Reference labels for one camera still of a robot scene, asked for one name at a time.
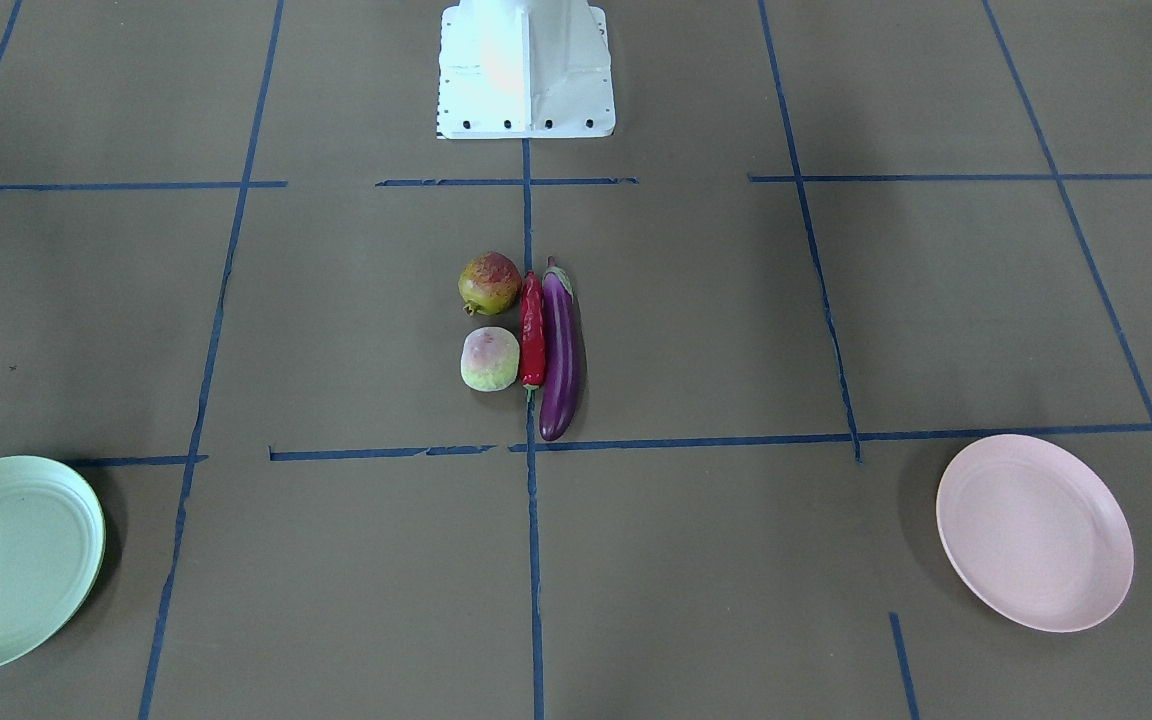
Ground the pink plate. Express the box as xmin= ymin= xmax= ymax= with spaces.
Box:
xmin=934 ymin=434 xmax=1137 ymax=634

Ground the pale green pink peach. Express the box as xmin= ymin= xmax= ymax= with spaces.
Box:
xmin=460 ymin=325 xmax=521 ymax=392

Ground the light green plate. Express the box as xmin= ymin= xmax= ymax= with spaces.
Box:
xmin=0 ymin=456 xmax=108 ymax=666

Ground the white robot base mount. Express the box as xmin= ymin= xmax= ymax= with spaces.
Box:
xmin=435 ymin=1 xmax=617 ymax=141

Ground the red chili pepper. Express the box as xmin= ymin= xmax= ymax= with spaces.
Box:
xmin=518 ymin=272 xmax=547 ymax=402

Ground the purple eggplant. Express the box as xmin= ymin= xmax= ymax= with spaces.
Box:
xmin=540 ymin=256 xmax=581 ymax=442

